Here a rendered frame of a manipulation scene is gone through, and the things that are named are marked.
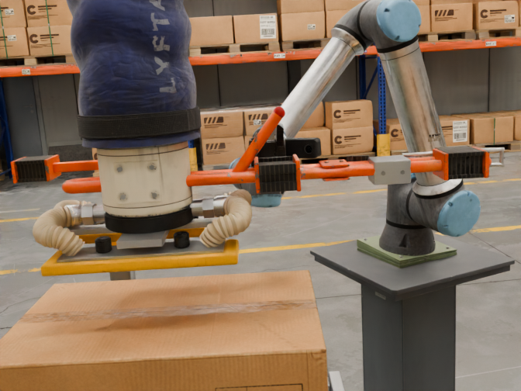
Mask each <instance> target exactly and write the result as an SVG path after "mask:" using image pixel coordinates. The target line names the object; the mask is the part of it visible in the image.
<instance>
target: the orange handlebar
mask: <svg viewBox="0 0 521 391"><path fill-rule="evenodd" d="M409 160H411V168H410V169H411V173H420V172H433V171H442V167H443V166H442V161H441V160H436V159H435V157H414V158H409ZM319 163H320V164H300V174H301V180H306V179H319V178H321V179H322V180H323V181H324V182H328V181H341V180H350V178H349V177H357V176H369V175H374V172H375V169H374V165H373V164H369V161H349V162H346V161H345V160H344V159H343V160H329V161H319ZM94 170H98V160H93V161H69V162H55V163H53V172H54V173H56V172H69V171H94ZM232 170H233V169H222V170H209V171H191V174H190V175H188V176H187V178H186V184H187V186H188V187H192V186H204V185H229V184H242V183H255V170H254V168H248V169H247V170H246V171H242V172H231V171H232ZM220 172H221V173H220ZM223 172H225V173H223ZM227 172H228V173H227ZM211 173H212V174H211ZM214 173H215V174H214ZM201 174H202V175H201ZM62 189H63V191H64V192H66V193H70V194H77V193H89V192H102V187H101V182H100V177H94V178H75V179H70V180H67V181H65V182H64V183H63V185H62Z"/></svg>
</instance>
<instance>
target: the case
mask: <svg viewBox="0 0 521 391"><path fill-rule="evenodd" d="M0 391H328V378H327V358H326V345H325V341H324V336H323V330H322V326H321V323H320V318H319V312H318V308H317V304H316V298H315V293H314V290H313V286H312V280H311V275H310V271H309V270H302V271H288V272H260V273H246V274H232V275H203V276H189V277H174V278H160V279H133V280H118V281H104V282H76V283H61V284H54V285H53V286H52V287H51V288H50V289H49V290H48V291H47V292H46V293H45V294H44V295H43V296H42V297H41V298H40V299H39V300H38V301H37V302H36V303H35V304H34V305H33V306H32V307H31V308H30V309H29V310H28V311H27V312H26V313H25V314H24V315H23V316H22V318H21V319H20V320H19V321H18V322H17V323H16V324H15V325H14V326H13V327H12V328H11V329H10V330H9V331H8V332H7V333H6V334H5V335H4V336H3V337H2V338H1V339H0Z"/></svg>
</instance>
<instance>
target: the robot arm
mask: <svg viewBox="0 0 521 391"><path fill-rule="evenodd" d="M421 21H422V20H421V14H420V11H419V8H418V7H417V5H416V4H415V2H413V1H412V0H367V1H364V2H362V3H361V4H359V5H356V6H355V7H354V8H352V9H351V10H350V11H349V12H348V13H346V14H345V15H344V16H343V17H342V18H341V19H340V20H339V21H338V22H337V23H336V25H335V26H334V27H333V28H332V30H331V35H332V39H331V40H330V41H329V42H328V44H327V45H326V46H325V48H324V49H323V51H322V52H321V53H320V55H319V56H318V57H317V58H316V60H315V61H314V62H313V64H312V65H311V67H310V68H309V69H308V70H307V72H306V73H305V74H304V76H303V77H302V79H301V80H300V82H299V83H298V84H297V85H296V86H295V88H294V89H293V91H292V92H291V94H290V95H289V96H288V97H287V98H286V100H285V101H284V103H283V104H282V105H281V107H282V108H283V109H284V110H285V116H284V117H283V118H282V119H281V121H280V123H279V124H278V125H277V126H276V128H275V129H274V131H273V133H272V134H271V135H270V136H269V138H268V139H267V141H266V143H265V144H264V146H263V147H262V148H261V149H260V151H259V153H258V154H257V156H256V157H258V158H259V157H284V156H292V155H293V154H296V155H297V157H298V158H317V157H319V156H321V154H322V151H321V141H320V139H319V138H318V137H304V138H303V137H299V138H294V137H295V135H296V134H297V133H298V131H300V129H301V128H302V126H303V125H304V124H305V122H306V121H307V119H308V118H309V117H310V116H311V115H312V113H313V112H314V110H315V109H316V107H317V106H318V104H320V102H321V101H322V100H323V98H324V97H325V95H326V94H327V92H328V91H329V90H330V89H331V88H332V86H333V85H334V83H335V82H336V80H337V79H338V78H339V76H340V75H341V74H342V73H343V71H344V70H345V68H346V67H347V65H348V64H349V63H350V62H351V61H352V59H353V58H354V56H356V55H362V54H363V53H364V52H365V50H366V49H367V48H368V47H369V46H370V45H371V44H372V43H373V42H374V44H375V47H376V49H377V52H378V54H379V56H380V59H381V63H382V66H383V69H384V72H385V77H386V79H387V82H388V87H389V89H390V92H391V95H392V100H393V102H394V105H395V110H396V112H397V116H398V118H399V123H400V126H401V128H402V133H403V136H404V138H405V143H406V146H407V149H408V152H409V153H416V152H430V151H433V149H435V147H446V146H447V145H446V141H445V139H444V135H443V131H442V127H441V124H440V119H439V116H438V113H437V110H436V105H435V102H434V99H433V93H432V91H431V87H430V83H429V79H428V76H427V73H426V68H425V65H424V62H423V57H422V54H421V50H420V48H419V42H418V40H419V38H418V36H417V33H418V32H419V30H420V28H419V26H421ZM233 186H234V187H235V188H237V189H244V190H246V191H248V192H249V193H250V194H251V198H252V201H251V204H250V205H251V206H256V207H263V208H273V207H277V206H279V205H280V204H281V198H282V195H284V194H285V192H286V191H285V192H261V193H260V194H257V193H256V182H255V183H242V184H233ZM480 212H481V206H480V200H479V198H478V197H477V196H476V195H475V194H474V193H473V192H472V191H468V190H466V189H465V187H464V181H463V179H450V180H447V181H444V180H443V179H442V178H439V177H438V176H436V175H434V174H433V173H432V172H420V173H411V182H410V183H404V184H390V185H388V194H387V209H386V224H385V227H384V229H383V231H382V234H381V236H380V238H379V247H380V248H381V249H383V250H385V251H388V252H391V253H393V254H401V255H425V254H430V253H432V252H434V251H435V249H436V241H435V239H434V236H433V231H432V230H435V231H437V232H439V233H441V234H443V235H447V236H451V237H459V236H462V235H464V234H466V233H467V232H468V231H470V230H471V229H472V228H473V226H474V224H476V223H477V221H478V218H479V216H480Z"/></svg>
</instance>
